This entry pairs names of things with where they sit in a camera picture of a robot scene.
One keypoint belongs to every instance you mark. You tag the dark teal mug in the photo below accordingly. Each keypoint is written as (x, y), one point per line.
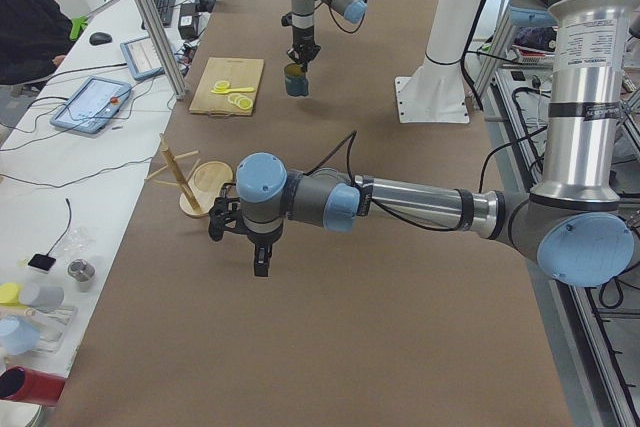
(296, 82)

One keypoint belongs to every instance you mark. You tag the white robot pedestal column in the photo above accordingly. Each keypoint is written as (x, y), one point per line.
(435, 92)

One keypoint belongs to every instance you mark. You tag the wooden cutting board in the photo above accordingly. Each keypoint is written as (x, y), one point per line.
(240, 72)

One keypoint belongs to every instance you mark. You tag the grey cup lying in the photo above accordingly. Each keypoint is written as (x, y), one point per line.
(45, 298)

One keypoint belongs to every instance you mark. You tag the lemon slice middle of row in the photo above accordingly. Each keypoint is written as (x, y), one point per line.
(234, 97)

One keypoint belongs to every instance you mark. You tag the black power adapter box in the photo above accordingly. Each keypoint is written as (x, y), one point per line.
(188, 24)

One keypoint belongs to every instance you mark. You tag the red cylinder cup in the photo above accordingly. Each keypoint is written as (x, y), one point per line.
(21, 384)

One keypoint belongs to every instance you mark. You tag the lemon slice by knife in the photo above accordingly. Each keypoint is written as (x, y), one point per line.
(221, 86)

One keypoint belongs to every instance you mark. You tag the small steel cup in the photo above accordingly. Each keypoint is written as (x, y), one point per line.
(82, 273)

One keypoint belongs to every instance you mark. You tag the blue teach pendant far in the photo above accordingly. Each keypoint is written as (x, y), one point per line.
(141, 58)

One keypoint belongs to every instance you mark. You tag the aluminium frame post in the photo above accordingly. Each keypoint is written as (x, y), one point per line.
(155, 29)

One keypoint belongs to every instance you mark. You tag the yellow plastic knife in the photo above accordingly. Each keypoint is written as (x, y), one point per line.
(237, 90)

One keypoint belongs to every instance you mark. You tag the black computer mouse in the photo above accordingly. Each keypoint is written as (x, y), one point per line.
(100, 38)

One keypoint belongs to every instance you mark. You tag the blue teach pendant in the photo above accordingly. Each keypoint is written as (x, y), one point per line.
(92, 106)
(141, 58)

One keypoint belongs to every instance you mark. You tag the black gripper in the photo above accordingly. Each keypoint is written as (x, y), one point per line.
(303, 37)
(260, 240)

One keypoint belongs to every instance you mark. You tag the light blue cup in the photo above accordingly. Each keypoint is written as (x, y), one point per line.
(18, 335)

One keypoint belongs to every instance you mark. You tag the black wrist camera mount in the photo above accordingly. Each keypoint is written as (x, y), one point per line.
(225, 215)

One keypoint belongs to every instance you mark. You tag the lemon slice end of row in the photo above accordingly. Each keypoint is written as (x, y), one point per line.
(244, 103)

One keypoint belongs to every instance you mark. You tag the small black square pad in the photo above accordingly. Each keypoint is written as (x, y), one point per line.
(42, 262)

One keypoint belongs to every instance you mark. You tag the blue teach pendant near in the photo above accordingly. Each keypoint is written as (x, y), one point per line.
(92, 106)

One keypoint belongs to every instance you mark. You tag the wooden cup storage rack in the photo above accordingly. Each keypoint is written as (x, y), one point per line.
(200, 187)

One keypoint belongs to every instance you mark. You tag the yellow cup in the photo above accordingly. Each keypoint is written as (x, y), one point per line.
(10, 294)

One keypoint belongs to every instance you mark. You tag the person in black sweater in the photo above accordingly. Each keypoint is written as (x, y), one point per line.
(35, 38)

